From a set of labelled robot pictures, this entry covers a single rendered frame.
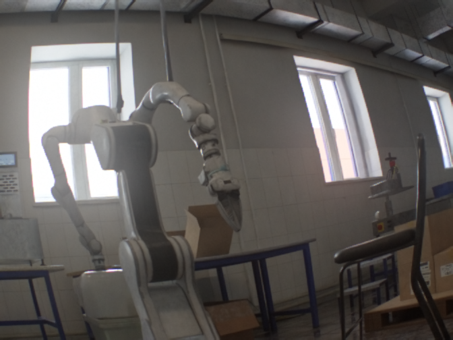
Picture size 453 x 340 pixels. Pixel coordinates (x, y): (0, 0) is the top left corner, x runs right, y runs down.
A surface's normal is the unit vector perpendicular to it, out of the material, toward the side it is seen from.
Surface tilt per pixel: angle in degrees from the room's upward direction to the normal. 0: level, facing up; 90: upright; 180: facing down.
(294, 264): 90
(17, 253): 90
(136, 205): 88
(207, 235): 125
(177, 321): 69
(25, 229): 90
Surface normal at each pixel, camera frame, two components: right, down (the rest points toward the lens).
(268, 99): 0.55, -0.26
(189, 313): 0.41, -0.59
